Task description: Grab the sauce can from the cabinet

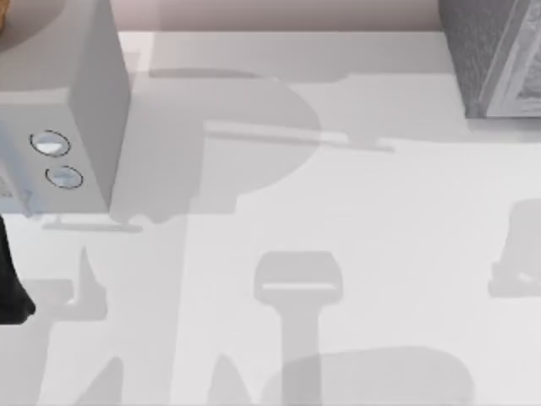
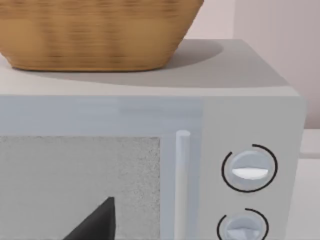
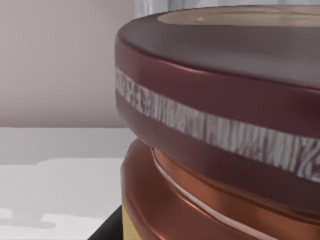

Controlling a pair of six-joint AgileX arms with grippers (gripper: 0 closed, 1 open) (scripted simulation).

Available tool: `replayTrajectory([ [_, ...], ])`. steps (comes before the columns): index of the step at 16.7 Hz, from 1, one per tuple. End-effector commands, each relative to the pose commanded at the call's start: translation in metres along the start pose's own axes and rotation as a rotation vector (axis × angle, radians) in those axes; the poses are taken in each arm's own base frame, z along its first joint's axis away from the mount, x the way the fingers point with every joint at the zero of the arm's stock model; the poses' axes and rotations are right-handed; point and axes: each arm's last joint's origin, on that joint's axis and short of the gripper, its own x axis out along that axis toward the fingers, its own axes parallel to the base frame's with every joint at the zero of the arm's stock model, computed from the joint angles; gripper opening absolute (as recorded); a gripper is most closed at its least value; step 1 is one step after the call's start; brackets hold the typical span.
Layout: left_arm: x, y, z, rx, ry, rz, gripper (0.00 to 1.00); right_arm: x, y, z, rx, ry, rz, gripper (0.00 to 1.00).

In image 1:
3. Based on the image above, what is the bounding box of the small microwave knob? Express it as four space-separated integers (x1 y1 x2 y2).
44 164 85 190

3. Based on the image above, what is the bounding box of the pale microwave oven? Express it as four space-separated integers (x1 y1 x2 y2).
0 0 132 219

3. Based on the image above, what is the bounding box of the large microwave knob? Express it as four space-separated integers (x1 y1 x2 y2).
29 129 72 158

